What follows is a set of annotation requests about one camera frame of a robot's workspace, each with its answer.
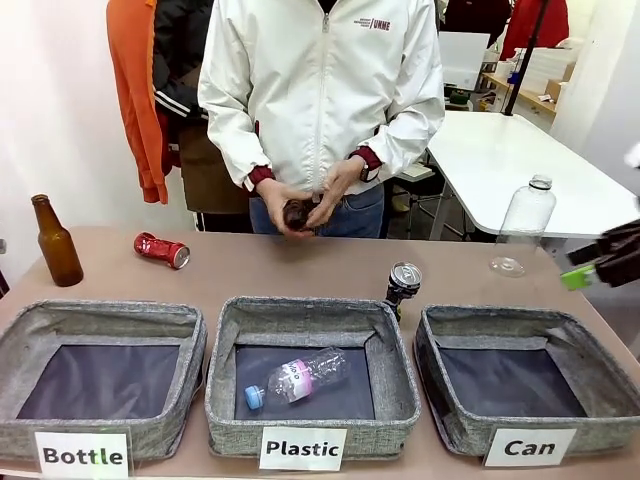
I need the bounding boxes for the white stacked boxes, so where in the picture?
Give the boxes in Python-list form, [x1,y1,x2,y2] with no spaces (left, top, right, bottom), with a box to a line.
[513,46,577,80]

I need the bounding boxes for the black crushed can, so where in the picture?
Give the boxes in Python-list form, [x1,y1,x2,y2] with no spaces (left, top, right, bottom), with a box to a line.
[383,261,423,324]

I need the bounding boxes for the black pole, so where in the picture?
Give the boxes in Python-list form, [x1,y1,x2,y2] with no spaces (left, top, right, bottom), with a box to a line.
[502,0,551,117]

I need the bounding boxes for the white table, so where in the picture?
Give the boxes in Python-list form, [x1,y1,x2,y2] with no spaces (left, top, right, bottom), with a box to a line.
[427,109,640,242]

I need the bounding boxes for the person left forearm white sleeve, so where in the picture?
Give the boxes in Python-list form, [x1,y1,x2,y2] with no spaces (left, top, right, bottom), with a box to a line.
[348,94,446,185]

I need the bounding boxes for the brown hanging garment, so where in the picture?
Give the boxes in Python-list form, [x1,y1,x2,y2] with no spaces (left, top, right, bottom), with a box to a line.
[177,117,251,216]

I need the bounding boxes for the blue jeans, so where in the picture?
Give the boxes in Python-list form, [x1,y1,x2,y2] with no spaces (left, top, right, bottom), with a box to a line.
[248,183,386,240]

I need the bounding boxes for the person in jeans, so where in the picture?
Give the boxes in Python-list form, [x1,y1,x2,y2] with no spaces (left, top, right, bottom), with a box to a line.
[197,0,446,197]

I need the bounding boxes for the clear plastic bottle without cap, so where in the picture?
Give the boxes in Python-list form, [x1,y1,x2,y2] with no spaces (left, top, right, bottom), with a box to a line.
[488,174,558,279]

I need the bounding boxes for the grey basket labelled Plastic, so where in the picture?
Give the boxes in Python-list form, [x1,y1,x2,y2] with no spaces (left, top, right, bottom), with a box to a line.
[204,295,423,459]

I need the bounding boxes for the red garment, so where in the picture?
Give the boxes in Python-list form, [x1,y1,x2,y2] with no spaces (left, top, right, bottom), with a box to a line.
[499,0,570,62]

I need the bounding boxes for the black hanging jacket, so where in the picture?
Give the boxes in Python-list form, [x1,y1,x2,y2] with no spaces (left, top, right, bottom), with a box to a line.
[152,0,215,151]

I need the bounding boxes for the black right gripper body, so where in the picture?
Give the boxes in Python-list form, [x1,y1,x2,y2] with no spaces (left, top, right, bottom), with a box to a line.
[592,217,640,289]

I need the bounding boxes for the dark brown object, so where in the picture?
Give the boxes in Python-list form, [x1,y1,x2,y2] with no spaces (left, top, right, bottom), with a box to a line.
[282,197,325,235]

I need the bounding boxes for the grey basket labelled Can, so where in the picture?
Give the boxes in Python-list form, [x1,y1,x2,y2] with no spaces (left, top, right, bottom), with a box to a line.
[413,304,640,459]

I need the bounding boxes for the plastic bottle with blue cap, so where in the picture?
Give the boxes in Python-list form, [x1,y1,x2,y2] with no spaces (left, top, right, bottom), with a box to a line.
[243,346,351,409]

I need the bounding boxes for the white Bottle label card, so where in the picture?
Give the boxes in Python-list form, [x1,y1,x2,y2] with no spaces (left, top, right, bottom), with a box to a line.
[33,430,130,479]

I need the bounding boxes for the person right hand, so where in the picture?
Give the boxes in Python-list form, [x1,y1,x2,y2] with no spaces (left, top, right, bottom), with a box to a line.
[255,177,321,239]

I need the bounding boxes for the person left hand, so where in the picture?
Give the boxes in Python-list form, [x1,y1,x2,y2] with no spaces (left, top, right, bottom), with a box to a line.
[304,157,370,230]

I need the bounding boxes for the dark wrist watch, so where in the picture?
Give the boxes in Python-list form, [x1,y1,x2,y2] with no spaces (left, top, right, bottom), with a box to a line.
[358,157,382,184]

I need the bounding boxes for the white box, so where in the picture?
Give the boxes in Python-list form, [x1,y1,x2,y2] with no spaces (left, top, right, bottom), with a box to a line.
[437,30,492,92]

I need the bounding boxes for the orange hanging jacket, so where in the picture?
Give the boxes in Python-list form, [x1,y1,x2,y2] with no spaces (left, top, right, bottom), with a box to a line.
[105,0,175,205]

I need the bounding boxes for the red crushed can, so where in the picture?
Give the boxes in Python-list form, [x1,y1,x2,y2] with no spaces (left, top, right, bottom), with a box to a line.
[133,231,192,270]

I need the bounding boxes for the grey basket labelled Bottle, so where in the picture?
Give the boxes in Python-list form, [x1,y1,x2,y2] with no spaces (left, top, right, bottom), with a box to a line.
[0,298,209,464]

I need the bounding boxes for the wooden workbench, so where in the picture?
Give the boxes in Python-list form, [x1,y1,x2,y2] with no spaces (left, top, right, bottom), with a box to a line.
[480,72,559,120]

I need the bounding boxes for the white Can label card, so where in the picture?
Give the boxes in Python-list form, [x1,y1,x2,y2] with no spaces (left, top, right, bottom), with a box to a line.
[483,428,578,468]

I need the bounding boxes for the white Plastic label card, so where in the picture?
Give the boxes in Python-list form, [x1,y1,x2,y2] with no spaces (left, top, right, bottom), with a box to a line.
[258,426,349,472]

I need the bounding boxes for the brown glass bottle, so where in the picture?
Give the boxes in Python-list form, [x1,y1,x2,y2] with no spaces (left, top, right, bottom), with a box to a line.
[30,193,85,288]

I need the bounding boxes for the person right forearm white sleeve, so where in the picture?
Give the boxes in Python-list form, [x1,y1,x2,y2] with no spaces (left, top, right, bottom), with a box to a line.
[197,59,278,194]

